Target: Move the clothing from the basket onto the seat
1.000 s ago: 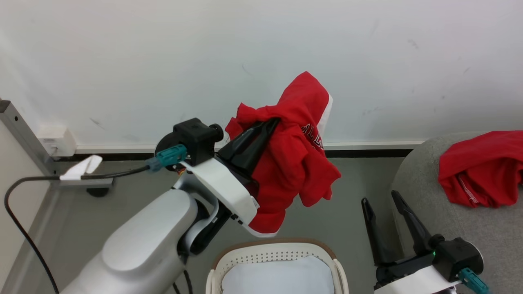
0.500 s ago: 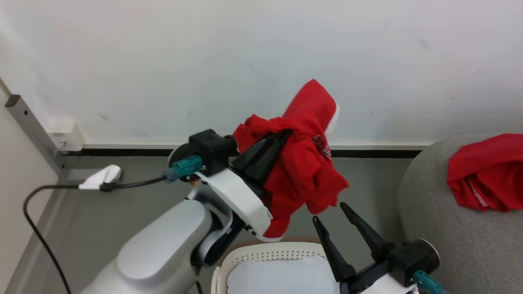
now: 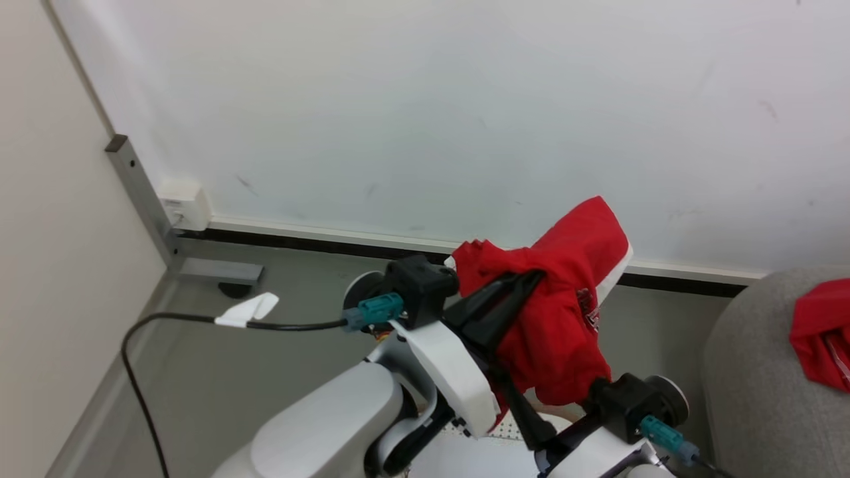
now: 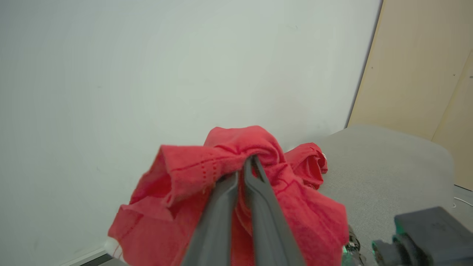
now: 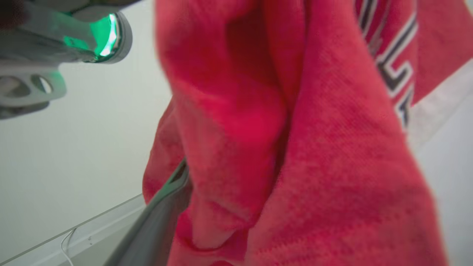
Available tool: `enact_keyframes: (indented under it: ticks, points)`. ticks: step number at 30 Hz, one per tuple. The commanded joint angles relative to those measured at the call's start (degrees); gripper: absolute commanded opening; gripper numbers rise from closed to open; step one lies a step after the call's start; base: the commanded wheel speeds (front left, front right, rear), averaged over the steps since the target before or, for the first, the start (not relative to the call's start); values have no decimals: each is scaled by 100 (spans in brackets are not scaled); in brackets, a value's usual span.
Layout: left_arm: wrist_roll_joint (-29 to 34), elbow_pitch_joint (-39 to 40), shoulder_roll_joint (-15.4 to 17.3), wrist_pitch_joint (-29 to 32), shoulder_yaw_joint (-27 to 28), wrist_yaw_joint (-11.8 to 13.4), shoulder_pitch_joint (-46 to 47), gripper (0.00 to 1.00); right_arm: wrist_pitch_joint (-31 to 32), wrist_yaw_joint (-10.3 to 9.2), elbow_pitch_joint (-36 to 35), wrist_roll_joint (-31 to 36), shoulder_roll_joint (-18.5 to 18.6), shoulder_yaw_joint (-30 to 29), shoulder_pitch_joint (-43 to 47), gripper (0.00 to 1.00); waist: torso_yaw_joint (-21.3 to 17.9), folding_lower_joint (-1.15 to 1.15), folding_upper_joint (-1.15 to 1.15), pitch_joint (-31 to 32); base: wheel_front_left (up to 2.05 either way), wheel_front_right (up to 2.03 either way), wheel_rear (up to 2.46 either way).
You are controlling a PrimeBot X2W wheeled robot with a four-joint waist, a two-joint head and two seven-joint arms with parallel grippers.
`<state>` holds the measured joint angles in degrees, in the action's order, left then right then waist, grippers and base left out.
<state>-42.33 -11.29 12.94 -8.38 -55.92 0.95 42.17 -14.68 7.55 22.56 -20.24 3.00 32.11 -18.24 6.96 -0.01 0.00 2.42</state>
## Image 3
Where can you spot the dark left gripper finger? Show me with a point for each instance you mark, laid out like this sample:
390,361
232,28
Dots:
495,332
495,299

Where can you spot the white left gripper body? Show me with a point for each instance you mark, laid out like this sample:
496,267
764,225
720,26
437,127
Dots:
455,378

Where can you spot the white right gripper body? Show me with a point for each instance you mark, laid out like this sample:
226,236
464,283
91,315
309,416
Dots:
594,458

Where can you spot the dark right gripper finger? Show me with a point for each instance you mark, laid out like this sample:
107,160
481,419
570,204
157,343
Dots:
528,415

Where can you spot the red garment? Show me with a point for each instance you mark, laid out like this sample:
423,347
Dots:
564,312
823,332

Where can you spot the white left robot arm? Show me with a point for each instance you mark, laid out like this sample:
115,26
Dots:
319,425

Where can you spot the grey upholstered seat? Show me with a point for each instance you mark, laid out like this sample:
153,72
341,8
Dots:
764,385

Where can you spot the beige plastic laundry basket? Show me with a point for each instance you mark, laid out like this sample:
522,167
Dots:
508,431

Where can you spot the white and black baseboard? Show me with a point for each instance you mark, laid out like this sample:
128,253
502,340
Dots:
465,245

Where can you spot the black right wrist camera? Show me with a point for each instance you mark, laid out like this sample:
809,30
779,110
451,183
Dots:
624,403

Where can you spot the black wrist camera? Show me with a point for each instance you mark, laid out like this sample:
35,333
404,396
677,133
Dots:
420,289
624,403

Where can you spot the teal right camera connector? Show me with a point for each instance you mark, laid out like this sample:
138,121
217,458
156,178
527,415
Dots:
666,435

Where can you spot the teal camera connector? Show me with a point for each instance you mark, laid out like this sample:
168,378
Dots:
375,311
666,435

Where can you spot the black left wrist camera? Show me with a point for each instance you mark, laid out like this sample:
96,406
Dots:
420,289

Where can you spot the teal left camera connector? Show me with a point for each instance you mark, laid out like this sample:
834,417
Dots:
375,311

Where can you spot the black round frame foot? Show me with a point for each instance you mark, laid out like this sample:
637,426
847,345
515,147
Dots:
234,290

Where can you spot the white wall socket box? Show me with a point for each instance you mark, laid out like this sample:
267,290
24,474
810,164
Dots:
186,206

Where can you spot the grey metal frame leg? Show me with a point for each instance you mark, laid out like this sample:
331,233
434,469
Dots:
149,206

